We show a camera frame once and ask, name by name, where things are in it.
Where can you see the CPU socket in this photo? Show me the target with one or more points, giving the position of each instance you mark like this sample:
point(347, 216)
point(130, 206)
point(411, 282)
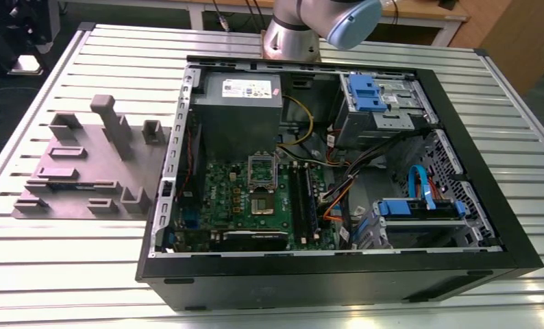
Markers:
point(262, 205)

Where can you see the grey parts rack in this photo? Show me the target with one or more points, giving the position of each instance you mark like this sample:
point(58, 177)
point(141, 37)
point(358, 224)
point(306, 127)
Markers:
point(97, 178)

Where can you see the spare RAM stick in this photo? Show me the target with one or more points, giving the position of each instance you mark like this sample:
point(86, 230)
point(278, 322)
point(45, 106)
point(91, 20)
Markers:
point(71, 187)

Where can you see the grey power supply unit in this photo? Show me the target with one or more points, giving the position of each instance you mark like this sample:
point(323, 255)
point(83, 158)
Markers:
point(238, 127)

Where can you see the green motherboard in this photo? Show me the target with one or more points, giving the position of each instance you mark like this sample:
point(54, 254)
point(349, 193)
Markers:
point(221, 192)

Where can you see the blue plastic drive latch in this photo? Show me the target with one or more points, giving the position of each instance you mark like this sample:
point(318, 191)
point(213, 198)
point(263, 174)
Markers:
point(366, 92)

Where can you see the long black RAM slot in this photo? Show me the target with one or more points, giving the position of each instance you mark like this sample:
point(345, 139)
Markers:
point(297, 202)

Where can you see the black graphics card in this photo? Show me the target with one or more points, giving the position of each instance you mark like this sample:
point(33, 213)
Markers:
point(253, 238)

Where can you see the installed black RAM stick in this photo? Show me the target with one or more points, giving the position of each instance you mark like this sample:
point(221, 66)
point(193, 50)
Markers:
point(310, 202)

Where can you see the silver drive cage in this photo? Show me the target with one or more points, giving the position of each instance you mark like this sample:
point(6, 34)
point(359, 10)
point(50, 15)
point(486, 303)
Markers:
point(390, 123)

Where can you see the small black desk device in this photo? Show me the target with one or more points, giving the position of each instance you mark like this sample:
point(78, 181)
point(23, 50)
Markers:
point(446, 4)

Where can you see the black open PC case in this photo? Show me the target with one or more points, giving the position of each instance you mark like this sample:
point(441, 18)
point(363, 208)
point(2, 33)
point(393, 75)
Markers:
point(298, 288)

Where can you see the silver disk bay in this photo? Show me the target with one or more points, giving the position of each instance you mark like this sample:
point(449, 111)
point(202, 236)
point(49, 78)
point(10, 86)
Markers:
point(429, 224)

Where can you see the hard disk in blue carrier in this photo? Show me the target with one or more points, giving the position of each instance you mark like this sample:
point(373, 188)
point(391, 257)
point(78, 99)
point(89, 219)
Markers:
point(439, 211)

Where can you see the wooden cabinet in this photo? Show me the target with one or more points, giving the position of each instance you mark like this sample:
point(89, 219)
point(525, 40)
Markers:
point(522, 41)

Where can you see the wooden desk white frame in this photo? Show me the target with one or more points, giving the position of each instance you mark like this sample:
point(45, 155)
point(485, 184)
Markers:
point(429, 15)

